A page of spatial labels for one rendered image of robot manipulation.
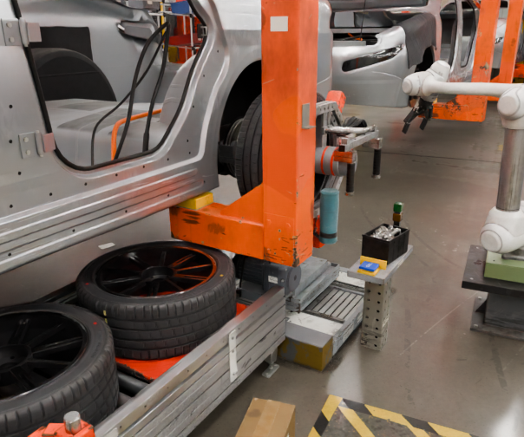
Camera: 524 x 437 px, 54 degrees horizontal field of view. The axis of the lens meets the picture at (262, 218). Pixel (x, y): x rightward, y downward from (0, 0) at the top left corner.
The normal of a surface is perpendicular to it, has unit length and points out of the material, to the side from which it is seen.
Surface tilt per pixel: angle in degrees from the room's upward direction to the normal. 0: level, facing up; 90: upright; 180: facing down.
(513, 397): 0
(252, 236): 90
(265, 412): 0
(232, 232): 90
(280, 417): 0
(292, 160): 90
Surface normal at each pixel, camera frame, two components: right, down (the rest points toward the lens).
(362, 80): -0.13, 0.35
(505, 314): -0.42, 0.31
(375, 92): 0.04, 0.58
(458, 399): -0.01, -0.94
